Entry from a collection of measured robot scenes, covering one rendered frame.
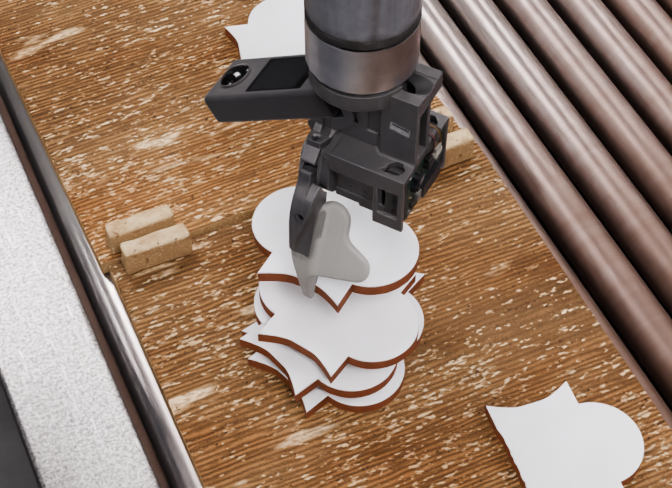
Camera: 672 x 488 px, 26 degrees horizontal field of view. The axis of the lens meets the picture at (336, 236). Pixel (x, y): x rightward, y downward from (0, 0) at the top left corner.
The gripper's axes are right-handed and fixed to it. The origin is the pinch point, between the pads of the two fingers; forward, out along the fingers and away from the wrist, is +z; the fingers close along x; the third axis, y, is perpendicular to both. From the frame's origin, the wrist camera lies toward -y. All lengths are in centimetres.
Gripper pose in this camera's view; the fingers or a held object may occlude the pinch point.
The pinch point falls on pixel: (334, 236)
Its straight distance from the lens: 112.0
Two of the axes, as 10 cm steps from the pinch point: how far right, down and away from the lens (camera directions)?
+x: 4.8, -6.9, 5.5
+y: 8.8, 3.7, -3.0
